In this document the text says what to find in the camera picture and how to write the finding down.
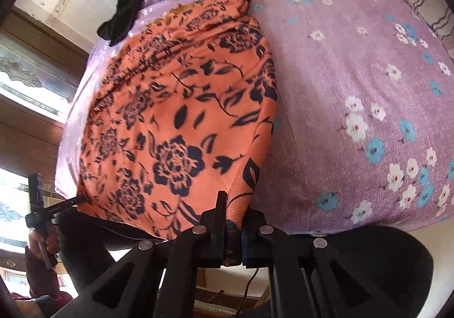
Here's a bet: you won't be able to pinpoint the black cable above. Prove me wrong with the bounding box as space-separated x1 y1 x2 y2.
234 266 260 318

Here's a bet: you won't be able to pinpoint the black cloth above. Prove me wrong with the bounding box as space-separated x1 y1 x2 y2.
97 0 146 47

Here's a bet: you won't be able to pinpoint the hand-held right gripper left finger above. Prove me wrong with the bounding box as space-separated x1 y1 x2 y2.
50 191 228 318

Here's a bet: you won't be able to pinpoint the person's left forearm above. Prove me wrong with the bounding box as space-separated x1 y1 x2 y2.
24 245 62 301

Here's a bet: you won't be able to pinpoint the person's black pants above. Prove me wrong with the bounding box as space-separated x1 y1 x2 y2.
55 207 167 304

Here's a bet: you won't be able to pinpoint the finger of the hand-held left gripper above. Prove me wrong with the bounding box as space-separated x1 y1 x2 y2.
44 195 88 216

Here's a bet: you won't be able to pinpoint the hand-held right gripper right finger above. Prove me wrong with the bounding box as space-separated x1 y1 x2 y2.
241 210 392 318

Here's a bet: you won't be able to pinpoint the person's left hand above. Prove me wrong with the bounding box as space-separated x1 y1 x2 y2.
28 223 60 255

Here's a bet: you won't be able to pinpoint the wooden door with glass panel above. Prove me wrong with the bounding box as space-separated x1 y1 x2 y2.
0 8 91 290

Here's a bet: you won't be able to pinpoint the purple floral bedsheet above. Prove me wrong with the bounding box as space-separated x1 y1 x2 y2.
53 0 454 237

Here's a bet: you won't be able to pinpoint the orange floral cloth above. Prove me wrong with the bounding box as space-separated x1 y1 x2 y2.
76 0 279 267

